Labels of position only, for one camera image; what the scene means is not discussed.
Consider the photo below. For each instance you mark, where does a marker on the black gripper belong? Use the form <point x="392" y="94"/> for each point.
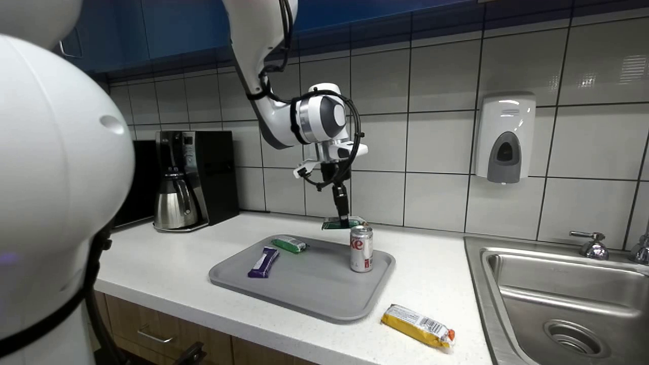
<point x="335" y="176"/>

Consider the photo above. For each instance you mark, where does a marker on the purple chocolate bar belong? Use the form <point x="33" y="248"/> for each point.
<point x="265" y="264"/>

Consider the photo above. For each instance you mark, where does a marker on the yellow chocolate bar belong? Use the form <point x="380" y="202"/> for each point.
<point x="419" y="327"/>

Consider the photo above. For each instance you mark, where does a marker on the grey plastic tray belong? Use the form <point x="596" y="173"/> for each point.
<point x="311" y="291"/>

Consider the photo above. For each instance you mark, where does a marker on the red and white soda can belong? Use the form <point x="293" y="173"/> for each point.
<point x="361" y="250"/>

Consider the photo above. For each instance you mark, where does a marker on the black coffee maker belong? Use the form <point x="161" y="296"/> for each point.
<point x="215" y="168"/>

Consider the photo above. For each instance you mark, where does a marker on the steel coffee carafe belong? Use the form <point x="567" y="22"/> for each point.
<point x="175" y="204"/>

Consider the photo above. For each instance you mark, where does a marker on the black microwave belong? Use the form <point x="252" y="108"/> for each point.
<point x="139" y="183"/>

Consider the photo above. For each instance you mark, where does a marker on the black tripod piece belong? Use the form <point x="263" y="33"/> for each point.
<point x="192" y="354"/>

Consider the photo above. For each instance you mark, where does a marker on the blue upper cabinet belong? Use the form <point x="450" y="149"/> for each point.
<point x="473" y="20"/>

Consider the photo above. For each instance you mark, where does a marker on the stainless steel sink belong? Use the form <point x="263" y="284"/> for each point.
<point x="574" y="305"/>

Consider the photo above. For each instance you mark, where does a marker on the chrome faucet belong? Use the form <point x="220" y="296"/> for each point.
<point x="596" y="246"/>

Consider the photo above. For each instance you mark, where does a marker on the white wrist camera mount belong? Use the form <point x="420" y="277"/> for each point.
<point x="357" y="151"/>

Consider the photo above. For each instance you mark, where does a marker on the white wall soap dispenser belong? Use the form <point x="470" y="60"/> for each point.
<point x="504" y="134"/>

